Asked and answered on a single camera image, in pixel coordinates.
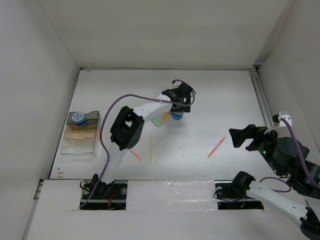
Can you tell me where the green highlighter marker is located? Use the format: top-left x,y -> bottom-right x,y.
151,117 -> 163,128

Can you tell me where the blue paint jar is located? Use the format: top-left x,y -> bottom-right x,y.
72,111 -> 88,126
171,112 -> 184,120

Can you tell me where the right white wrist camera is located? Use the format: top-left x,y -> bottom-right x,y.
272,111 -> 293,128

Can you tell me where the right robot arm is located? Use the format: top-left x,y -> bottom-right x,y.
227,124 -> 320,240

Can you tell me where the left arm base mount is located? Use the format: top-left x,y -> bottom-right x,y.
79,182 -> 128,211

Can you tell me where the pink thin pen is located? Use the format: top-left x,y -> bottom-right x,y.
207,136 -> 227,159

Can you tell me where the clear plastic organizer tray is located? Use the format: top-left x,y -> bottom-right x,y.
61,110 -> 101,157

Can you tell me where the aluminium rail right side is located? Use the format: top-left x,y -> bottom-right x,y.
248,65 -> 273,127

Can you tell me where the yellow orange highlighter marker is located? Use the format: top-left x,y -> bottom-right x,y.
162,112 -> 171,122

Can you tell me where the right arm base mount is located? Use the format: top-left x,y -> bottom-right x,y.
213,182 -> 264,210

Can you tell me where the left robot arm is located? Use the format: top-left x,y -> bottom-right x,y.
92,79 -> 196,199

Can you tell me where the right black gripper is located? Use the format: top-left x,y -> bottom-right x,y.
228,122 -> 284,175

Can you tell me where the yellow thin pen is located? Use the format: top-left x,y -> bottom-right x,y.
149,134 -> 154,163

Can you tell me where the orange thin pen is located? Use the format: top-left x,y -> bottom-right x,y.
130,149 -> 142,162

